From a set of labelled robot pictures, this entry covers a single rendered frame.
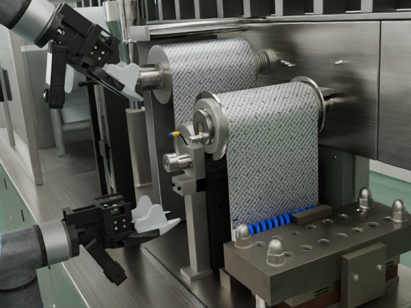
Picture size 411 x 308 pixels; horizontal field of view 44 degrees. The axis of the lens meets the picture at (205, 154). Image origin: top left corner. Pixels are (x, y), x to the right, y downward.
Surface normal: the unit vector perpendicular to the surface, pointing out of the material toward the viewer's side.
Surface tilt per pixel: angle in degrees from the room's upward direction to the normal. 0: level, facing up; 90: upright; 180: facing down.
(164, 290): 0
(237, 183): 90
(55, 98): 93
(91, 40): 90
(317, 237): 0
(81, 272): 0
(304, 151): 90
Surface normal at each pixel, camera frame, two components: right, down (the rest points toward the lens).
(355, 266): 0.48, 0.21
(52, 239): 0.39, -0.28
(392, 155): -0.88, 0.19
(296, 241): -0.07, -0.96
